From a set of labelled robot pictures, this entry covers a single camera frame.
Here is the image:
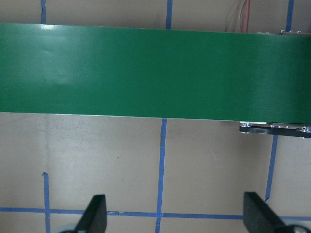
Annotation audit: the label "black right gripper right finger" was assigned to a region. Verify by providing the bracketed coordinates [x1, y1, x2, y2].
[243, 192, 287, 233]

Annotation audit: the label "green conveyor belt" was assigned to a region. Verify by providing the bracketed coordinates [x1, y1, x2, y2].
[0, 23, 311, 138]

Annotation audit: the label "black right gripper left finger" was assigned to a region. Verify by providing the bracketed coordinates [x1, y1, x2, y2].
[74, 194, 107, 233]

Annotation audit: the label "red black motor wires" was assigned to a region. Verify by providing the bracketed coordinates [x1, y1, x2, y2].
[225, 0, 252, 33]

